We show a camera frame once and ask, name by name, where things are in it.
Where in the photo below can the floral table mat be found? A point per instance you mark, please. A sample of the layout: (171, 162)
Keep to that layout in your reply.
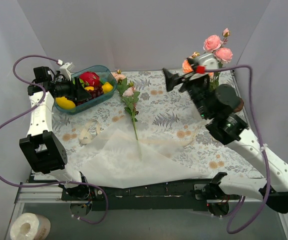
(162, 115)

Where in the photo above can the peach rose stem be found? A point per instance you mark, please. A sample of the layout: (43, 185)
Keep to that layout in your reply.
(186, 67)

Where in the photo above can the white wrapping paper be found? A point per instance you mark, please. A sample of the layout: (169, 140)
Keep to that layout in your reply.
(121, 157)

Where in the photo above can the white tissue roll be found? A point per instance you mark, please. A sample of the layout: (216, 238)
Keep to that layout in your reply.
(30, 226)

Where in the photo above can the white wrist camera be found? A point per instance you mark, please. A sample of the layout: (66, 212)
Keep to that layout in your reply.
(66, 69)
(205, 63)

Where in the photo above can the dark red grapes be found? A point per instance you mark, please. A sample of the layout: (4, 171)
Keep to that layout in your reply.
(97, 92)

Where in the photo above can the pale pink rose stem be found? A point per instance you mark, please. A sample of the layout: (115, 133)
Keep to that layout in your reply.
(129, 96)

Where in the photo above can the cream ribbon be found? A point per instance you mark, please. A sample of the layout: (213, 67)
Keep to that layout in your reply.
(84, 135)

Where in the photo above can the yellow pear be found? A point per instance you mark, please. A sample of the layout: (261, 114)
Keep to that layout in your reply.
(107, 87)

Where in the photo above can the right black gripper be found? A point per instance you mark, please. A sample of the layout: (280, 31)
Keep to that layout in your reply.
(192, 78)

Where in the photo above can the yellow lemon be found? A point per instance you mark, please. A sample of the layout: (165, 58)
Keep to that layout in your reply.
(89, 88)

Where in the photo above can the jar with brown lid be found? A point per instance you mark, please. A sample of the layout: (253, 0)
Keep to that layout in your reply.
(240, 106)

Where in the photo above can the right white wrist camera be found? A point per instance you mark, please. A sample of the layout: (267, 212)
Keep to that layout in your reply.
(205, 63)

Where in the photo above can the yellow mango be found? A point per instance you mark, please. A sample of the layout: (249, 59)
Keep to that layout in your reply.
(65, 103)

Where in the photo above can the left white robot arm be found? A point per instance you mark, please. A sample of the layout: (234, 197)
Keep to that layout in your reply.
(44, 152)

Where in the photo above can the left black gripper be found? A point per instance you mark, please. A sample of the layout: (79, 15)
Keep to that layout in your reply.
(76, 87)

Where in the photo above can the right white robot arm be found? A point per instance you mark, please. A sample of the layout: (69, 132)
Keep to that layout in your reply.
(233, 132)

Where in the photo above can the teal plastic fruit basket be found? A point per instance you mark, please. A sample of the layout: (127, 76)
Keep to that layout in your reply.
(105, 76)

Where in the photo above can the red dragon fruit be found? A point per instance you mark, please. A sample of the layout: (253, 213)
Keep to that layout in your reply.
(90, 79)

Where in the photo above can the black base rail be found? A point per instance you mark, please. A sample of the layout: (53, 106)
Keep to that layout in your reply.
(175, 195)

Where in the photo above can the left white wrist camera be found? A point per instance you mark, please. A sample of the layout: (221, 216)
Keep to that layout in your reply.
(66, 69)

